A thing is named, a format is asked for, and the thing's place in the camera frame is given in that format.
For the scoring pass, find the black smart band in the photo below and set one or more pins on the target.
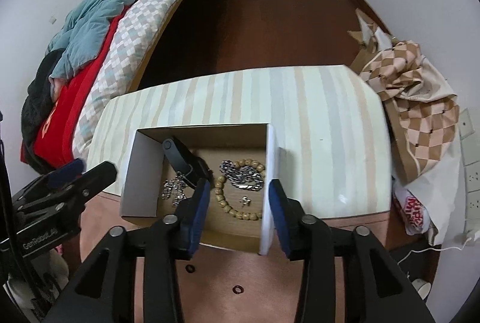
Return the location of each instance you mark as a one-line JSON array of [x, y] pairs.
[[189, 167]]

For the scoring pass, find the white power strip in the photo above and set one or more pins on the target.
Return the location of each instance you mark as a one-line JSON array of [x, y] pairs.
[[470, 157]]

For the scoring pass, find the brown checkered cloth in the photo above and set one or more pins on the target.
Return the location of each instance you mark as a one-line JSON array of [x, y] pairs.
[[420, 105]]

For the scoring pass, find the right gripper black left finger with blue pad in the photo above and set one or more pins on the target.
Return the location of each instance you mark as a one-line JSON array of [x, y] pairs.
[[102, 289]]

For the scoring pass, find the white plastic bag red print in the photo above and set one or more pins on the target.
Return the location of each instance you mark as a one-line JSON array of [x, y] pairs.
[[428, 202]]

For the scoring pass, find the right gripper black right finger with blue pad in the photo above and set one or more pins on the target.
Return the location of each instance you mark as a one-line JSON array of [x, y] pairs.
[[375, 288]]

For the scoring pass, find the black fuzzy garment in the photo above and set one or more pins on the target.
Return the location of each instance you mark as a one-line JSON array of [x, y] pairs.
[[36, 109]]

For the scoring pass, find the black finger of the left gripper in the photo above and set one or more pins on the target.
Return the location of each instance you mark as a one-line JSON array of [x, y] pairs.
[[61, 186]]

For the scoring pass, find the small silver earring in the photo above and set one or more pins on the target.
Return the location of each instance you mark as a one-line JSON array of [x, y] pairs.
[[245, 201]]

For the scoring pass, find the white cardboard box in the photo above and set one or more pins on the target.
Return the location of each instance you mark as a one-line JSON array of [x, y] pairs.
[[224, 169]]

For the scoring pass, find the bed with checkered mattress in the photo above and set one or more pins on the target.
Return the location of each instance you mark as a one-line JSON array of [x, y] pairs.
[[133, 42]]

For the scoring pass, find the red blanket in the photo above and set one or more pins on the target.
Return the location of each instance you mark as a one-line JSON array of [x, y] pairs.
[[55, 134]]

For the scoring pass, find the blue blanket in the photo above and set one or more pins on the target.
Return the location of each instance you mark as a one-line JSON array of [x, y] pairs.
[[81, 38]]

